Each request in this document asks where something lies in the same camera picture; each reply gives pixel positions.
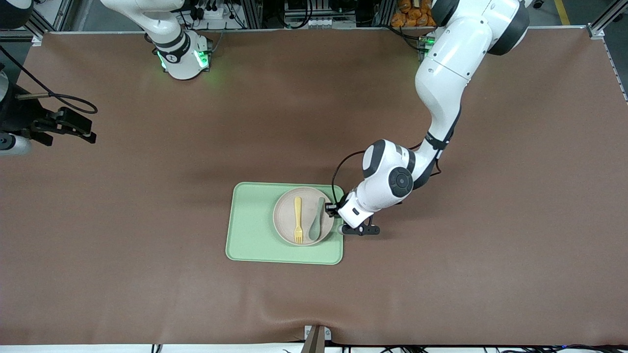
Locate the pile of orange bread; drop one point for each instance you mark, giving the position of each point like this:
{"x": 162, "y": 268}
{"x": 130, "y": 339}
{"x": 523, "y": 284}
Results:
{"x": 409, "y": 17}

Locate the light green rectangular tray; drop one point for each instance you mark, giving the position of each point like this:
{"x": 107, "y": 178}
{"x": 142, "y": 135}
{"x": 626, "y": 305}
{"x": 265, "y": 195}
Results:
{"x": 250, "y": 230}

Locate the aluminium frame rail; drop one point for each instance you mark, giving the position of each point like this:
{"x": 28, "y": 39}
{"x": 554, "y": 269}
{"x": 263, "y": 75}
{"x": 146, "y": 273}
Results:
{"x": 606, "y": 19}
{"x": 54, "y": 17}

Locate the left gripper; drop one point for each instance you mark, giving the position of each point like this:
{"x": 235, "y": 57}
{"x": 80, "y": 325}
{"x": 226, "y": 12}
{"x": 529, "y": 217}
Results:
{"x": 334, "y": 209}

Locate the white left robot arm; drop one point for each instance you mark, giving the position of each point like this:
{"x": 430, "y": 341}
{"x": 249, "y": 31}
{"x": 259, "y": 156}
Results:
{"x": 451, "y": 63}

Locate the brown table mat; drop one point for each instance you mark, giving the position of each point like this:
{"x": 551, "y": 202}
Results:
{"x": 147, "y": 220}

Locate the grey-green plastic spoon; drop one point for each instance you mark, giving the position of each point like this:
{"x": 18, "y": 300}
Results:
{"x": 315, "y": 228}

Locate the beige round plate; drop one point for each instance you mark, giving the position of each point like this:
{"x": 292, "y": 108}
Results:
{"x": 284, "y": 215}

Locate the yellow plastic fork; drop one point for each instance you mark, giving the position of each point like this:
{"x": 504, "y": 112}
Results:
{"x": 298, "y": 211}

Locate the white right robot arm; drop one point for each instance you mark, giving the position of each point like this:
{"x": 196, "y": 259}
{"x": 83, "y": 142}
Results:
{"x": 179, "y": 63}

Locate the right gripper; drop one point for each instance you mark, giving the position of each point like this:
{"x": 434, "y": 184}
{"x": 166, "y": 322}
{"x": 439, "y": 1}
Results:
{"x": 18, "y": 119}

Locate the white power strip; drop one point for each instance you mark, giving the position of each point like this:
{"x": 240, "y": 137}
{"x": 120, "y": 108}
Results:
{"x": 213, "y": 13}

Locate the aluminium frame post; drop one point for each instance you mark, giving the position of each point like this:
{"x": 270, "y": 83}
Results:
{"x": 252, "y": 12}

